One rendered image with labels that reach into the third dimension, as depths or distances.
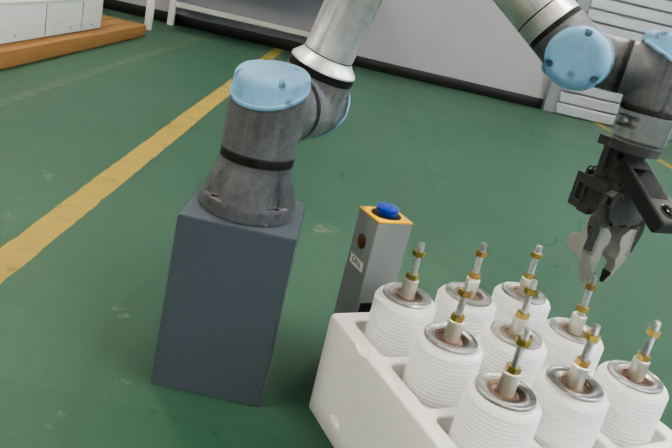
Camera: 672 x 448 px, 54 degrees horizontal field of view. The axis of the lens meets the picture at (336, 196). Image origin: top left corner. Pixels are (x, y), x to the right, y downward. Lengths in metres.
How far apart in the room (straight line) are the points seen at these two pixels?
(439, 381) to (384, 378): 0.08
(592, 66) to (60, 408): 0.87
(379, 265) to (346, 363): 0.20
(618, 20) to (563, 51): 5.29
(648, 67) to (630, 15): 5.17
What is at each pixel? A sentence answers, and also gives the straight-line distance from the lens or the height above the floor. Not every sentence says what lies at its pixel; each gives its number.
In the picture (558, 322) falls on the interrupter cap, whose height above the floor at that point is 0.25.
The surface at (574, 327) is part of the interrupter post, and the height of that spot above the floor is 0.26.
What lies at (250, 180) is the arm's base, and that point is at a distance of 1.00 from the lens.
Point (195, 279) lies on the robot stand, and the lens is 1.05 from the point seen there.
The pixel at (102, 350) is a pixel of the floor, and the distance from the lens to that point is 1.23.
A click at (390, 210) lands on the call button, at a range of 1.13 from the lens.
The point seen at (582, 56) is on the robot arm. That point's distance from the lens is 0.85.
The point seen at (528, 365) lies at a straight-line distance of 1.00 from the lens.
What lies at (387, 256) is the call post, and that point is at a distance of 1.15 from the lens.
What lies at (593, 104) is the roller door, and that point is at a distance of 6.16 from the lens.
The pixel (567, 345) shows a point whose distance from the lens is 1.06.
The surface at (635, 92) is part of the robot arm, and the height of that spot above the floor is 0.62.
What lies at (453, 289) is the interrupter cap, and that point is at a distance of 1.09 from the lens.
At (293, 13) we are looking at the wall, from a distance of 5.89.
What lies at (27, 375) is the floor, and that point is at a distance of 1.17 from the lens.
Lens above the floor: 0.67
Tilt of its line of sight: 18 degrees down
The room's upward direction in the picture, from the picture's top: 13 degrees clockwise
